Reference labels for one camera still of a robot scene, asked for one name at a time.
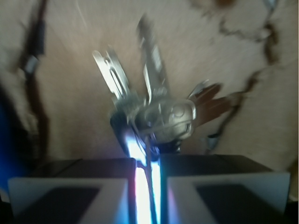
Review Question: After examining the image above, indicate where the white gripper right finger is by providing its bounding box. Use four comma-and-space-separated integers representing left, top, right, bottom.
160, 155, 291, 224

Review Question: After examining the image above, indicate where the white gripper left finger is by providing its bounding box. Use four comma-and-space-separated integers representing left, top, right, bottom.
8, 158, 136, 224

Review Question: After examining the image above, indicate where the silver key bunch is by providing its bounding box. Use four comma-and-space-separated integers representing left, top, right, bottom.
93, 15, 236, 161

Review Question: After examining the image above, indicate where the brown paper bag bin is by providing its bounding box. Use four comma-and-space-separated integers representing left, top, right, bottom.
0, 0, 299, 178

